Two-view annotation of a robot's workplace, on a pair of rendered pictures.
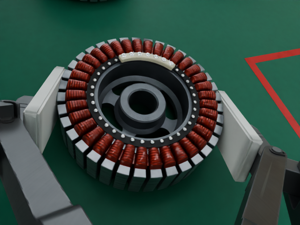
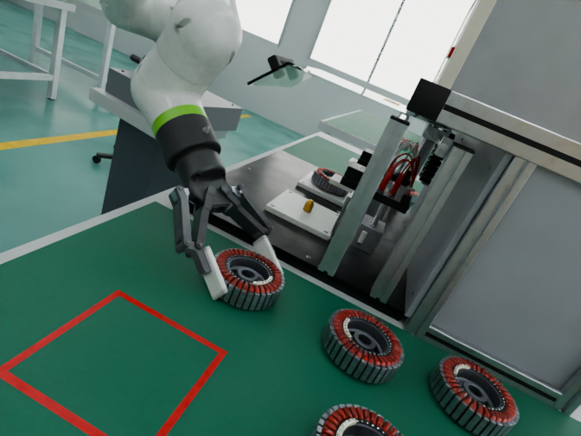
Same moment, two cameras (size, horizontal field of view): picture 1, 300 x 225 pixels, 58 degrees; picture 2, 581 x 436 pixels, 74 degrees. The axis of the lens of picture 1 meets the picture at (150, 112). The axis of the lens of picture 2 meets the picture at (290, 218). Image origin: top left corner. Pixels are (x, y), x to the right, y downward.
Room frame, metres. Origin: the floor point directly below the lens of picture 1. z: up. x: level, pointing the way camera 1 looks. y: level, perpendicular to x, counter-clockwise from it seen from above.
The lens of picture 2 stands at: (0.49, -0.31, 1.09)
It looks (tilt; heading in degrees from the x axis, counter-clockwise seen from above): 23 degrees down; 137
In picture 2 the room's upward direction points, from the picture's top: 23 degrees clockwise
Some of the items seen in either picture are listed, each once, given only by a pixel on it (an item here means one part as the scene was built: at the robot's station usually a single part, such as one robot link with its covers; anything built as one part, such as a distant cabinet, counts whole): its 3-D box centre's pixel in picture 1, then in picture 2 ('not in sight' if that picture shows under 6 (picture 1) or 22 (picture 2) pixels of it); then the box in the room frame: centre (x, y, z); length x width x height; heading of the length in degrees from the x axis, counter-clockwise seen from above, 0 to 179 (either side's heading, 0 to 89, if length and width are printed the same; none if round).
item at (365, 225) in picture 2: not in sight; (368, 233); (0.02, 0.36, 0.80); 0.08 x 0.05 x 0.06; 128
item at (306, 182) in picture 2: not in sight; (328, 189); (-0.24, 0.46, 0.78); 0.15 x 0.15 x 0.01; 38
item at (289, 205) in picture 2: not in sight; (305, 212); (-0.09, 0.27, 0.78); 0.15 x 0.15 x 0.01; 38
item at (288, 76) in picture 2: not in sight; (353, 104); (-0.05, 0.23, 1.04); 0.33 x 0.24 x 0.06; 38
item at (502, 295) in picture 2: not in sight; (541, 291); (0.35, 0.35, 0.91); 0.28 x 0.03 x 0.32; 38
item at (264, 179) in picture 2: not in sight; (321, 208); (-0.16, 0.37, 0.76); 0.64 x 0.47 x 0.02; 128
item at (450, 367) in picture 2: not in sight; (472, 394); (0.38, 0.23, 0.77); 0.11 x 0.11 x 0.04
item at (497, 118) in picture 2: not in sight; (512, 134); (0.08, 0.56, 1.09); 0.68 x 0.44 x 0.05; 128
